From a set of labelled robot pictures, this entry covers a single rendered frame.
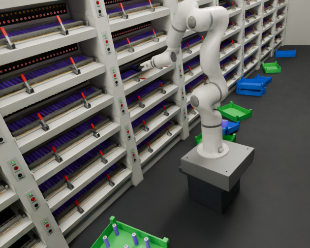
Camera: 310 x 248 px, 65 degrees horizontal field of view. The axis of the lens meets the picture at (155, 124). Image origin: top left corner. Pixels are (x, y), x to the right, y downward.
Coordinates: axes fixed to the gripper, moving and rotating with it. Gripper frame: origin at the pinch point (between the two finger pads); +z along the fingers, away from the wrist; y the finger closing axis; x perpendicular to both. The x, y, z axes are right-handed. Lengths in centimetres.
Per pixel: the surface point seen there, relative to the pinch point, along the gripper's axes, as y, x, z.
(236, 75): 175, -64, 14
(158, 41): 18.0, 11.4, -9.3
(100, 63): -35.8, 12.0, -7.3
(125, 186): -41, -77, 17
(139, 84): -10.3, -10.0, -4.1
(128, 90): -21.2, -10.3, -3.9
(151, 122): 0.3, -44.6, 9.4
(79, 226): -83, -76, 17
